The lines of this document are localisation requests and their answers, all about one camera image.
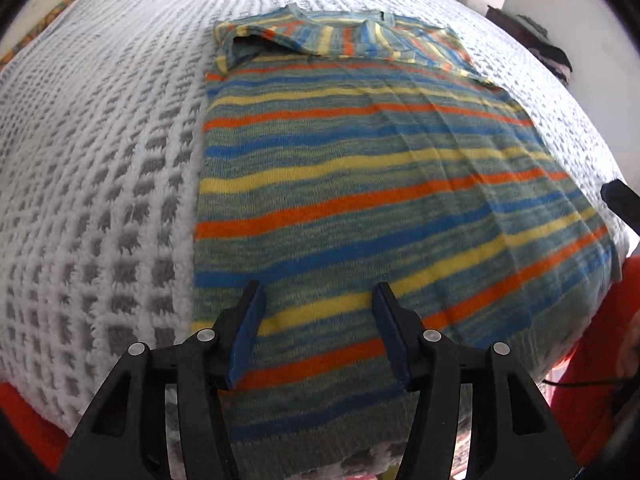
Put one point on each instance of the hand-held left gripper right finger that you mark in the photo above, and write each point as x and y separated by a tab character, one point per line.
395	335

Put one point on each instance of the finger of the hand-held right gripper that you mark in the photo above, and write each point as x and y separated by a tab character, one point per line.
622	205

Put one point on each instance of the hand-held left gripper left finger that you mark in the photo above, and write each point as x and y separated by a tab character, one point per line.
245	335

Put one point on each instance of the striped knit sweater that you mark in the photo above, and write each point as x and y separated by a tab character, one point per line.
375	180

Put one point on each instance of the pile of clothes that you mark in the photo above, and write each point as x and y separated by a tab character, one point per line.
542	42

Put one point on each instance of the orange fleece blanket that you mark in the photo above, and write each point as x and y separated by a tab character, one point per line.
600	360

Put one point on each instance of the white grey waffle blanket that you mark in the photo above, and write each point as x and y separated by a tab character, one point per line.
100	170

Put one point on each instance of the brown wooden dresser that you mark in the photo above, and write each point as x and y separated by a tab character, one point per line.
495	15

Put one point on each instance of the orange floral bed sheet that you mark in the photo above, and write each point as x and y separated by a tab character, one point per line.
35	30

